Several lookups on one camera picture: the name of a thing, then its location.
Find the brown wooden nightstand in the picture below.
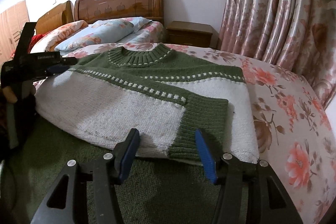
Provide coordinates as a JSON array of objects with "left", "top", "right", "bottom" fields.
[{"left": 166, "top": 20, "right": 217, "bottom": 49}]

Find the brown wooden headboard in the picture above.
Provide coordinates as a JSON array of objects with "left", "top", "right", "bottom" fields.
[{"left": 73, "top": 0, "right": 164, "bottom": 24}]

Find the person's left hand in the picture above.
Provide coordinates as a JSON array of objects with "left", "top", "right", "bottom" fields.
[{"left": 1, "top": 86, "right": 18, "bottom": 103}]

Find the green and white knit sweater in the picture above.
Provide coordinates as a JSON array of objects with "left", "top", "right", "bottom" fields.
[{"left": 0, "top": 43, "right": 261, "bottom": 224}]

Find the pink floral curtain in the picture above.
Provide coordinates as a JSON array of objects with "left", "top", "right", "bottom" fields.
[{"left": 219, "top": 0, "right": 335, "bottom": 107}]

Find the light blue floral pillow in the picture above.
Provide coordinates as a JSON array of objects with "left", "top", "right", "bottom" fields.
[{"left": 54, "top": 16, "right": 152, "bottom": 52}]

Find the red folded quilt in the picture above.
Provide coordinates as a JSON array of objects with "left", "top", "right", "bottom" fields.
[{"left": 10, "top": 33, "right": 51, "bottom": 59}]

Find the beige wooden wardrobe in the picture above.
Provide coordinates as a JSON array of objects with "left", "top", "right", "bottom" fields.
[{"left": 0, "top": 1, "right": 30, "bottom": 64}]

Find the floral pink bed sheet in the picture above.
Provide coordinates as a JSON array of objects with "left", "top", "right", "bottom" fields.
[{"left": 31, "top": 41, "right": 334, "bottom": 224}]

